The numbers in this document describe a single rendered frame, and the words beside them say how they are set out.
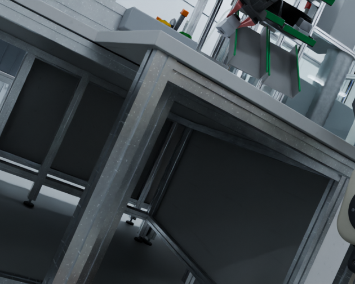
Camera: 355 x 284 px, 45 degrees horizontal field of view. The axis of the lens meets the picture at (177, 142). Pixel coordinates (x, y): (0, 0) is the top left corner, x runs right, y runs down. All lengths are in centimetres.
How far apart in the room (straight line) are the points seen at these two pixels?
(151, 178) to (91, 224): 225
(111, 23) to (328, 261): 197
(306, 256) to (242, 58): 71
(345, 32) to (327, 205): 137
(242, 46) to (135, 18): 53
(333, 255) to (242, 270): 95
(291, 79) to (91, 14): 79
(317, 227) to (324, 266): 116
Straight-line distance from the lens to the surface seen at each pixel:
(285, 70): 167
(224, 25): 142
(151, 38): 81
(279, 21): 156
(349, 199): 98
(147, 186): 309
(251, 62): 153
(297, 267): 160
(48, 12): 112
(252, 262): 187
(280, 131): 102
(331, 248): 271
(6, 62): 322
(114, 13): 124
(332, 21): 269
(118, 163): 82
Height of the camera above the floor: 69
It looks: level
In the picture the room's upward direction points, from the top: 24 degrees clockwise
